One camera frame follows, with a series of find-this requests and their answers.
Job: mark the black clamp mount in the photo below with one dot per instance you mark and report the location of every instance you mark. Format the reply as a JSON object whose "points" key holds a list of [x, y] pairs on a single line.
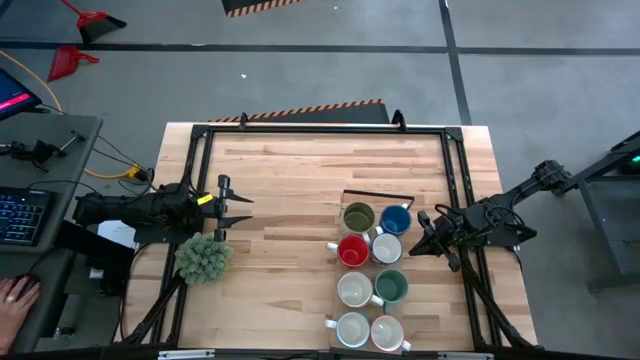
{"points": [[40, 150]]}

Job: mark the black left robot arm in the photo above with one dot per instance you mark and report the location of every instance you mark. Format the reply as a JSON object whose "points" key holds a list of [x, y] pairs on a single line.
{"points": [[135, 207]]}

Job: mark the mustard yellow mug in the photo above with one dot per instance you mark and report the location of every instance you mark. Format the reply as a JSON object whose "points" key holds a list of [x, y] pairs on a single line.
{"points": [[355, 289]]}

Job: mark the green artificial plant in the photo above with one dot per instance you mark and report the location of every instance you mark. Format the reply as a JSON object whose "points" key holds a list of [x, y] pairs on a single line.
{"points": [[202, 258]]}

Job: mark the black aluminium table frame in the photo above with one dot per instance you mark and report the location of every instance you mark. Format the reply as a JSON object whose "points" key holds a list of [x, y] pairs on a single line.
{"points": [[325, 129]]}

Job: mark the grey diamond pattern mug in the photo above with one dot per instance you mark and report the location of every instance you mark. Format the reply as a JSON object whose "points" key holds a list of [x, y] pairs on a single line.
{"points": [[352, 330]]}

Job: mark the person's hand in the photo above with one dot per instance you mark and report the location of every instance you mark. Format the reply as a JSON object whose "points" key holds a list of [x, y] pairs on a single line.
{"points": [[15, 315]]}

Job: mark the white paper sheet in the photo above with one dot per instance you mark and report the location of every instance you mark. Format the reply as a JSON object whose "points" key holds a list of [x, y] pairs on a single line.
{"points": [[115, 232]]}

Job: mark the white mug with black text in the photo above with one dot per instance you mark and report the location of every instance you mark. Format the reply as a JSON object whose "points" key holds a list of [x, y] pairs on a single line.
{"points": [[359, 218]]}

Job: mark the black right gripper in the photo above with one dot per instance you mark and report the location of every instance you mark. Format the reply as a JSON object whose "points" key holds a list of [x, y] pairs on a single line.
{"points": [[445, 230]]}

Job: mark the sage green mug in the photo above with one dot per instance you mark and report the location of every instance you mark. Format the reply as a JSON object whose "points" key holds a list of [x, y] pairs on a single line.
{"points": [[391, 286]]}

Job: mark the yellow label tag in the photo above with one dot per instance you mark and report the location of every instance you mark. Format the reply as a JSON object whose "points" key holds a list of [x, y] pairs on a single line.
{"points": [[204, 199]]}

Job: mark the red dustpan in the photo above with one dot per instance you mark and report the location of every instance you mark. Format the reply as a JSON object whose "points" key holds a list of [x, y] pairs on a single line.
{"points": [[65, 60]]}

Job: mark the red broom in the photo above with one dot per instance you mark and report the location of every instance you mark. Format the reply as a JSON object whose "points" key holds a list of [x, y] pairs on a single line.
{"points": [[95, 22]]}

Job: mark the hazard striped black mat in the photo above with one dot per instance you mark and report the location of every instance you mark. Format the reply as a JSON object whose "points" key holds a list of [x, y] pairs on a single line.
{"points": [[350, 115], [250, 5]]}

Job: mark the white mug blue leaf pattern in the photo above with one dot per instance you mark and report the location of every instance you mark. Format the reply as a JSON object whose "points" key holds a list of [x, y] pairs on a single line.
{"points": [[386, 248]]}

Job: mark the black angled bracket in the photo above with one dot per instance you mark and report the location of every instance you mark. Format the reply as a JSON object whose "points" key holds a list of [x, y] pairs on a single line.
{"points": [[95, 250]]}

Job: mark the black clamp knob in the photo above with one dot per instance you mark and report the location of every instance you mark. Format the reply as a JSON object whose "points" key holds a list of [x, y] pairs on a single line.
{"points": [[243, 120], [398, 119]]}

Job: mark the black monitor screen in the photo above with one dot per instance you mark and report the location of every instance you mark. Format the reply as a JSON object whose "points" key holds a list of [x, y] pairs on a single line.
{"points": [[15, 97]]}

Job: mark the silver metal bracket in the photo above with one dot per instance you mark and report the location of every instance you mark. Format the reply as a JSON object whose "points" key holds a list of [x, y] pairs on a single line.
{"points": [[187, 355], [465, 356]]}

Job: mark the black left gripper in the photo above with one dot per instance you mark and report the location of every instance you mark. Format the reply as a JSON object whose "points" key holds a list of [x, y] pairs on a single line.
{"points": [[215, 205]]}

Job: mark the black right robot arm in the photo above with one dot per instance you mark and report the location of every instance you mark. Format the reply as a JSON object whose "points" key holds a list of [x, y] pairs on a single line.
{"points": [[510, 210]]}

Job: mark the black equipment stand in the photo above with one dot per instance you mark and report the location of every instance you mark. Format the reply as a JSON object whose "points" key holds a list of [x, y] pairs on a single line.
{"points": [[605, 225]]}

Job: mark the grey desk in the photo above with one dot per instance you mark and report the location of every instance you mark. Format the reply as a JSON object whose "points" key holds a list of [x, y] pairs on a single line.
{"points": [[50, 260]]}

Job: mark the backlit black keyboard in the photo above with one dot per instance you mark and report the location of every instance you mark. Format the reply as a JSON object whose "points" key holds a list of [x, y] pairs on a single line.
{"points": [[22, 217]]}

